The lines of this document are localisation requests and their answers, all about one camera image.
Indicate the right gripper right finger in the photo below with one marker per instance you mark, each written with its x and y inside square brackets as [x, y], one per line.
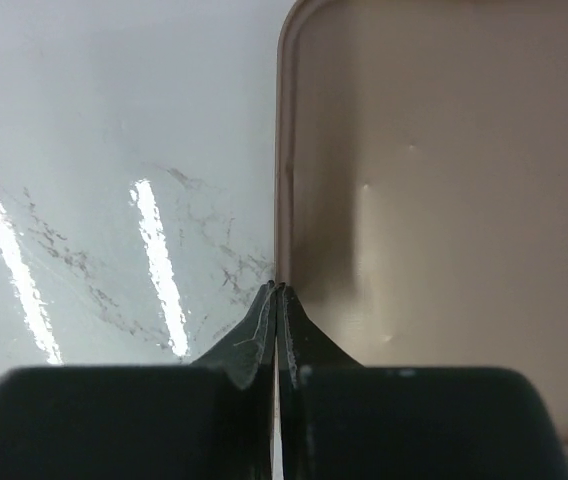
[343, 420]

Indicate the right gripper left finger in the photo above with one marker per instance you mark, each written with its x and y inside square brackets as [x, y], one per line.
[209, 419]

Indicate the rose gold box lid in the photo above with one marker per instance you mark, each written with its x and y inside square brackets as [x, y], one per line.
[422, 182]

